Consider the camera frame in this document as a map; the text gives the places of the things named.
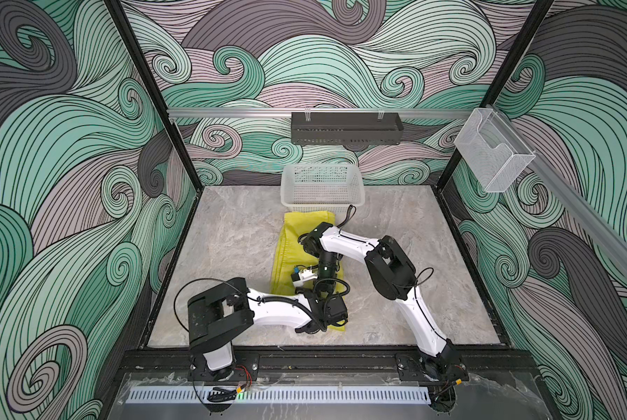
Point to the yellow-green long pants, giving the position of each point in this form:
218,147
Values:
292,247

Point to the black perforated wall tray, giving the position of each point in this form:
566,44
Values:
346,129

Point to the right aluminium rail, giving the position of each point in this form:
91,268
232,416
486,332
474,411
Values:
554,164

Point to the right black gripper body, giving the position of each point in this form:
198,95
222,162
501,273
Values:
326,276

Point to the white plastic mesh basket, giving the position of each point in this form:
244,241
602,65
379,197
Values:
317,187

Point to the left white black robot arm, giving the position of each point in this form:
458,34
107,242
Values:
220,314

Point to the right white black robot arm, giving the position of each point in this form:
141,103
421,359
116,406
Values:
395,278

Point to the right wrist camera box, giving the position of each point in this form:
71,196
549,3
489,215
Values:
303,274

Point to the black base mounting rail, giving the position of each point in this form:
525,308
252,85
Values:
403,362

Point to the white slotted cable duct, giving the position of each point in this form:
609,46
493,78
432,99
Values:
284,395

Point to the back aluminium rail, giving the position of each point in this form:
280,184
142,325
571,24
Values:
243,112

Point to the aluminium rail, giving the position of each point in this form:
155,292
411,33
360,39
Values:
554,164
243,112

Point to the clear acrylic wall holder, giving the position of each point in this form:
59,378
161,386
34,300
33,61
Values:
493,149

